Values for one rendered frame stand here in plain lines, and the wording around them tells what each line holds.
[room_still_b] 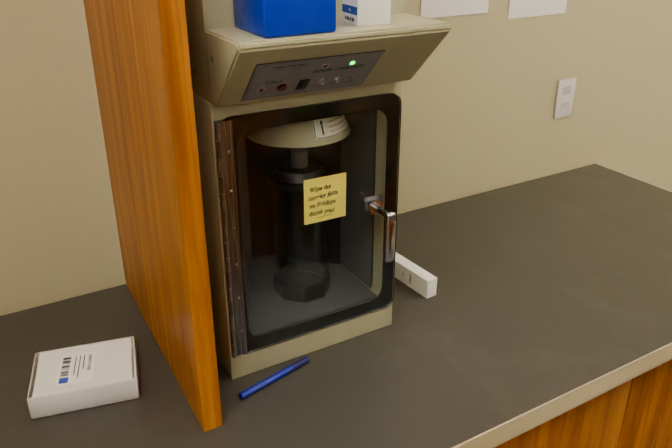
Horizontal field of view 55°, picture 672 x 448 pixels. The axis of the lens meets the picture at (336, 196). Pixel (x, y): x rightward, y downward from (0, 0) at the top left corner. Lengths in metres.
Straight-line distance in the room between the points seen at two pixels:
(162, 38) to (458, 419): 0.70
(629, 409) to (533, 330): 0.25
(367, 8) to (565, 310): 0.74
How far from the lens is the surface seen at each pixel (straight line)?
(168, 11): 0.78
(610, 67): 2.14
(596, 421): 1.34
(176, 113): 0.80
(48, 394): 1.11
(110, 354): 1.16
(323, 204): 1.02
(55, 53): 1.29
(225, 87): 0.85
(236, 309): 1.04
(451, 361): 1.17
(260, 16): 0.81
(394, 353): 1.17
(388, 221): 1.04
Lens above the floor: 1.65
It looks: 23 degrees down
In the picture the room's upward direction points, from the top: straight up
